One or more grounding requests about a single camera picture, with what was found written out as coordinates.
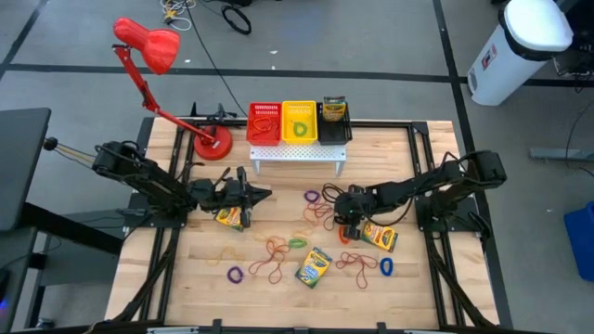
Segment red desk lamp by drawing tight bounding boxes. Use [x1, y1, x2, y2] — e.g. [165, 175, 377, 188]
[112, 17, 234, 161]

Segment black plastic basket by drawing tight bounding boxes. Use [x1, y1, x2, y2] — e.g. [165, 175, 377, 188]
[316, 102, 354, 148]

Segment black equipment with cables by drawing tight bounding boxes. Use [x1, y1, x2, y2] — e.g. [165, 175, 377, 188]
[554, 0, 594, 78]

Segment red plastic basket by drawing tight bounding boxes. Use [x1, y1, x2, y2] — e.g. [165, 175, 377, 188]
[245, 102, 283, 147]

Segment black side table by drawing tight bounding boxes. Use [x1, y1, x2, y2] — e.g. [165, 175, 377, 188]
[0, 107, 52, 232]

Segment yellow cord with black knob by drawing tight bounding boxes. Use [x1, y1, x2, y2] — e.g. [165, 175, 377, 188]
[44, 136, 101, 168]

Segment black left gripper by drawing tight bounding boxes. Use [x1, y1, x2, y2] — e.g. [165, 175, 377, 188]
[215, 165, 274, 229]

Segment yellow green crayon box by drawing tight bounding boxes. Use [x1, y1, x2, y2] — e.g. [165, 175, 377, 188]
[359, 221, 400, 254]
[213, 206, 252, 233]
[294, 246, 333, 289]
[322, 96, 348, 122]

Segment black coiled floor cable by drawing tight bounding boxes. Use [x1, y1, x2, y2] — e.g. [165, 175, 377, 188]
[220, 3, 253, 36]

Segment long red rubber band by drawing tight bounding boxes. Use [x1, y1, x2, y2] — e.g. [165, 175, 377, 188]
[252, 115, 281, 142]
[248, 252, 279, 278]
[335, 251, 380, 289]
[267, 259, 285, 286]
[303, 199, 336, 232]

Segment blue storage bin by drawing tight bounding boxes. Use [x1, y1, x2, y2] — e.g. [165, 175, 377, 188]
[563, 200, 594, 283]

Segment white yellow cable bundle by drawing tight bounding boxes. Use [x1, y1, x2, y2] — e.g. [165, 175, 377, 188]
[160, 0, 199, 32]

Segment yellow plastic basket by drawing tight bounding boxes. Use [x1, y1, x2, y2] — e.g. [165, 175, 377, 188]
[280, 100, 319, 146]

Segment white trash can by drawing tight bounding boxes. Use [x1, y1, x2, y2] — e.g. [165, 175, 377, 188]
[466, 0, 575, 107]

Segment yellow rubber band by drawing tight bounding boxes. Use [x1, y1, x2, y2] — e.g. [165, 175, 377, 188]
[207, 245, 246, 267]

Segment orange rubber band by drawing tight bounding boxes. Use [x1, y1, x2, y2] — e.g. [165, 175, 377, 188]
[265, 235, 291, 261]

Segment white perforated riser shelf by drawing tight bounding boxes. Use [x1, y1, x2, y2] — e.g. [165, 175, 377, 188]
[249, 142, 348, 178]

